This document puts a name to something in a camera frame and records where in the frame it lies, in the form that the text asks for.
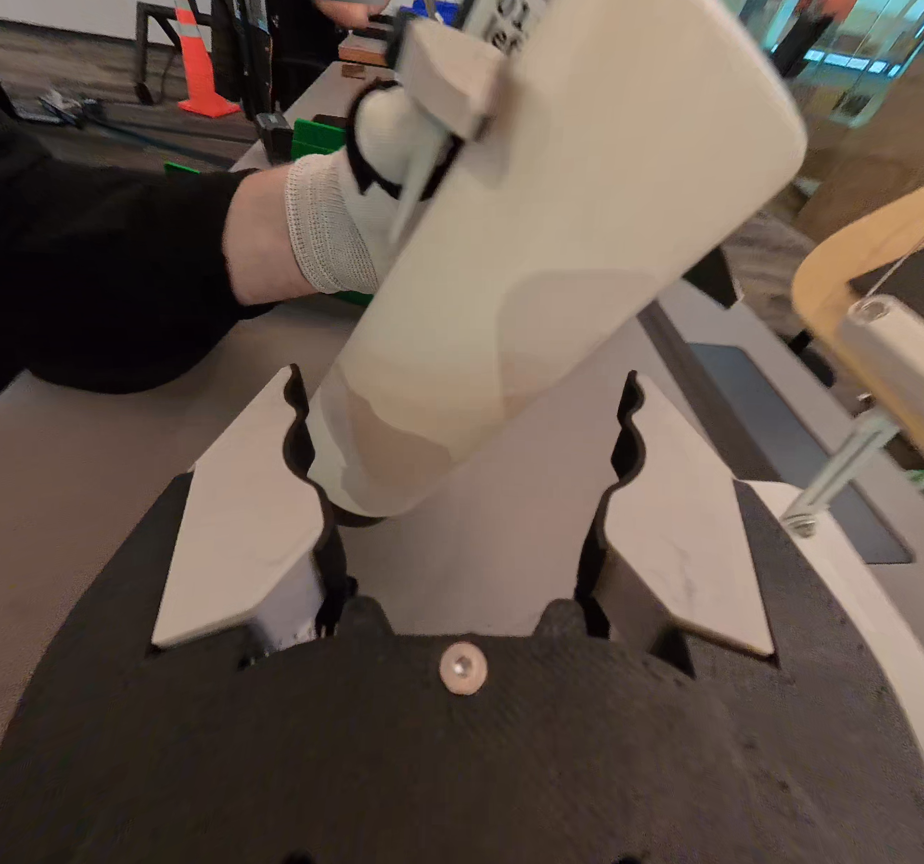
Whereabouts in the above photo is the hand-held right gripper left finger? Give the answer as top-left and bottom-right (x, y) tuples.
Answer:
(152, 364), (356, 653)

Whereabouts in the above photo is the black cable bundle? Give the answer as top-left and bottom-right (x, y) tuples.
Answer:
(13, 86), (255, 152)

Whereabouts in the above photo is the white board stand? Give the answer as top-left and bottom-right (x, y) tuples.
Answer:
(749, 296), (924, 736)

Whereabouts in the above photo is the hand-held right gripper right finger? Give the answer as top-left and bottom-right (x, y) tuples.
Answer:
(575, 371), (775, 657)

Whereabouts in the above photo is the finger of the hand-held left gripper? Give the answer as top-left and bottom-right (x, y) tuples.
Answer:
(394, 19), (511, 144)

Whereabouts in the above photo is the blue plastic bin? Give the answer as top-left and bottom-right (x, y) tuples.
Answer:
(399, 0), (464, 29)

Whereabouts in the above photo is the orange traffic cone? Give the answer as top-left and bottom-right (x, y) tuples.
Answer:
(166, 0), (243, 119)

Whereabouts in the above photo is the white bottle with black cap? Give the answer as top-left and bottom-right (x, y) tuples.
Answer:
(307, 0), (808, 520)

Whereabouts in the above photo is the small black device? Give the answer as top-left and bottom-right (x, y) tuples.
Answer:
(255, 112), (295, 162)

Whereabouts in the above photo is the green plastic bin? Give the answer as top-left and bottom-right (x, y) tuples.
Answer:
(163, 115), (378, 309)

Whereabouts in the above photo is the person's left hand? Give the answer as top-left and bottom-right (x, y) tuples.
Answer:
(283, 84), (450, 296)

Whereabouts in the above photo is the person's left forearm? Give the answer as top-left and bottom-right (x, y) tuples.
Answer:
(0, 112), (320, 397)

